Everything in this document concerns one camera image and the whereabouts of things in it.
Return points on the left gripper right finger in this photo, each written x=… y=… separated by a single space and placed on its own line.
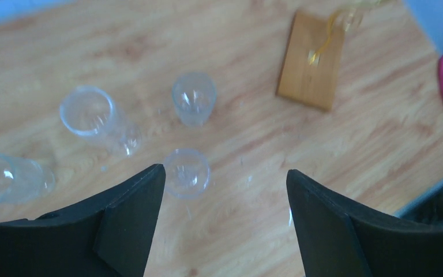
x=338 y=236

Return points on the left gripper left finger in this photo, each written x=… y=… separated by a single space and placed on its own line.
x=108 y=234

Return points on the clear wine glass back top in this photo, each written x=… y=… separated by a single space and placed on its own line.
x=187 y=173

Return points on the clear ribbed wine glass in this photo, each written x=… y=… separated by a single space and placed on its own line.
x=22 y=180

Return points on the gold wire glass rack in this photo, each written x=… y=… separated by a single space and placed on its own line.
x=310 y=69

